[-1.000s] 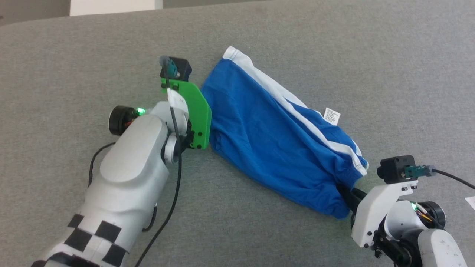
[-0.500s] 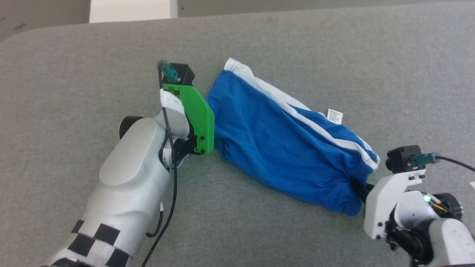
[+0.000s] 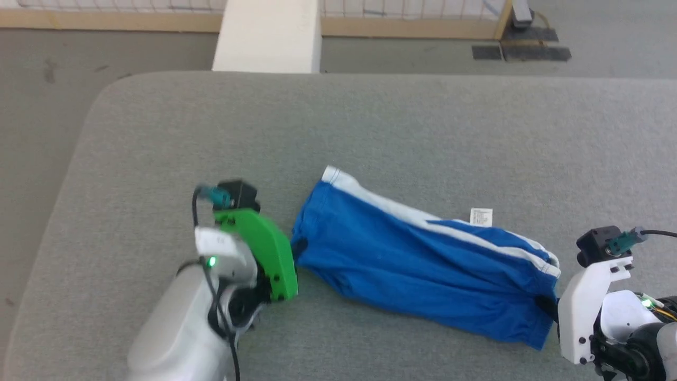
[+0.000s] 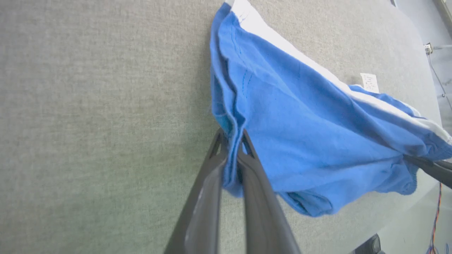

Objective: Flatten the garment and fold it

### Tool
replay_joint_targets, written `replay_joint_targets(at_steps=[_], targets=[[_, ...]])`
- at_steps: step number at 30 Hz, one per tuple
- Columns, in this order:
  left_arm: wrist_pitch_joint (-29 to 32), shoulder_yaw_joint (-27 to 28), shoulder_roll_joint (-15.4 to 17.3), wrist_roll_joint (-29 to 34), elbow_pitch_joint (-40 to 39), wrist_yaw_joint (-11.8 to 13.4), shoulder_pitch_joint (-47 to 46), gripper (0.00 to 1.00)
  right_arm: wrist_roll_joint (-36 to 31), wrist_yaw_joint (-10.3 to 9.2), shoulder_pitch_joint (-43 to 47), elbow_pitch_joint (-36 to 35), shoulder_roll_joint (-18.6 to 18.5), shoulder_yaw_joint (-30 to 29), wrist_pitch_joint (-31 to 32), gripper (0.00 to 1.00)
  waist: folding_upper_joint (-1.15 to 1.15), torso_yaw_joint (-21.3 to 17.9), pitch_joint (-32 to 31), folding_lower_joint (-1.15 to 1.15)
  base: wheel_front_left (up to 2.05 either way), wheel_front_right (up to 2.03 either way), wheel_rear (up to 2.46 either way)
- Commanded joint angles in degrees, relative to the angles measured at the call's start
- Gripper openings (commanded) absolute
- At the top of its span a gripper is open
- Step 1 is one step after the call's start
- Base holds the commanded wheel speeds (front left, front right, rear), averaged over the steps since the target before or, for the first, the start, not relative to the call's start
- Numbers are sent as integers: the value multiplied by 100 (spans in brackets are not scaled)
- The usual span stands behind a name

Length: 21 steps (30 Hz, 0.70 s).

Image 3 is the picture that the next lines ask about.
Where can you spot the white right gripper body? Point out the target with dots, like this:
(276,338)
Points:
(584,307)

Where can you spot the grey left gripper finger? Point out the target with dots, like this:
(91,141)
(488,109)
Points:
(300,248)

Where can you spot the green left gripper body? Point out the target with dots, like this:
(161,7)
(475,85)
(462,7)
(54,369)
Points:
(267,254)

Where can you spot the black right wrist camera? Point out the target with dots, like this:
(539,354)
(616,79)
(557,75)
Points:
(596,244)

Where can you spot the small black floor mat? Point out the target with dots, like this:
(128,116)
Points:
(486,52)

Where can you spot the white rectangular block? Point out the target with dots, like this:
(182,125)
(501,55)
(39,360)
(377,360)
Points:
(267,34)

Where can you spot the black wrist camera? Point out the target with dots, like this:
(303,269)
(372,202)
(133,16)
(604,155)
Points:
(240,194)
(596,244)

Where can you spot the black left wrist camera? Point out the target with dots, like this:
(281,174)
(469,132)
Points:
(240,194)

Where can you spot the grey metal panel stand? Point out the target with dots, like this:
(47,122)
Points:
(521,11)

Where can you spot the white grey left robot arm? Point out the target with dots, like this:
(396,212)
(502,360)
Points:
(180,323)

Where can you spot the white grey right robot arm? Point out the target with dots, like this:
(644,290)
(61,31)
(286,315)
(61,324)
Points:
(634,333)

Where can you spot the blue shorts with white stripes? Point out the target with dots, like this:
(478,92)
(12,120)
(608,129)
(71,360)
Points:
(402,259)

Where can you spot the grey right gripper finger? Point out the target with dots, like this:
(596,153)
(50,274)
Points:
(547,308)

